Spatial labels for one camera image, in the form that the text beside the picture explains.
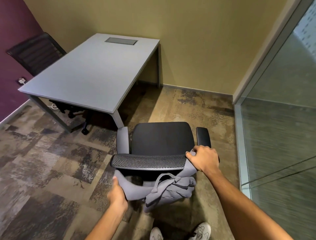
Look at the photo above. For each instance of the person's right hand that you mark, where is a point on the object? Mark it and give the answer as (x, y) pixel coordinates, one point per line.
(206, 159)

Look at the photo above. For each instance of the person's left hand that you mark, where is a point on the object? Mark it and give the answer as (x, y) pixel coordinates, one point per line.
(117, 196)

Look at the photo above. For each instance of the person's right thumb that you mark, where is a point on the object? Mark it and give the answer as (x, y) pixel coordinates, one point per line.
(191, 158)

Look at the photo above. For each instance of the person's left thumb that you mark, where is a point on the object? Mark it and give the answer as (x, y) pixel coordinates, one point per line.
(116, 182)

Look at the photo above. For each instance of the grey hooded sweatshirt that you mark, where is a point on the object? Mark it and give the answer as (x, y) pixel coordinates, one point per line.
(170, 188)

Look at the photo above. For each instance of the person's right forearm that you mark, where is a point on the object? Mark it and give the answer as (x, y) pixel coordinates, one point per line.
(242, 210)

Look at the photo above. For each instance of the person's left forearm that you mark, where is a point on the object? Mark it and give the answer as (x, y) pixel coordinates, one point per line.
(107, 222)

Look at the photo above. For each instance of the black mesh office chair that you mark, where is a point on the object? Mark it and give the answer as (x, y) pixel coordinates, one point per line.
(160, 141)

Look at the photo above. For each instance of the person's left white sneaker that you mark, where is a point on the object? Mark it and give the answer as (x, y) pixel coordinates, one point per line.
(156, 234)

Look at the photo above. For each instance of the person's white sneaker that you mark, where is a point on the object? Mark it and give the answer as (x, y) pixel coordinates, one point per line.
(156, 234)
(201, 232)

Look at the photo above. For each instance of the person's right white sneaker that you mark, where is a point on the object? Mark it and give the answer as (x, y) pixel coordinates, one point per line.
(201, 232)

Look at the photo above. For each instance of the grey office desk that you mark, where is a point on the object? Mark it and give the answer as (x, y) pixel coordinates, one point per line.
(91, 71)

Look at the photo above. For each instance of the black ribbed office chair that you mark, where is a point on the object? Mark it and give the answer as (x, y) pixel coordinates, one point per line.
(37, 53)

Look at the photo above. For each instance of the glass partition wall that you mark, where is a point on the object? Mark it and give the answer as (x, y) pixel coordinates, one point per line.
(279, 123)

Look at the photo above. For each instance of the white wall socket adapter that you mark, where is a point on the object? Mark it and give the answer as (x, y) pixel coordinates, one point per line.
(22, 80)

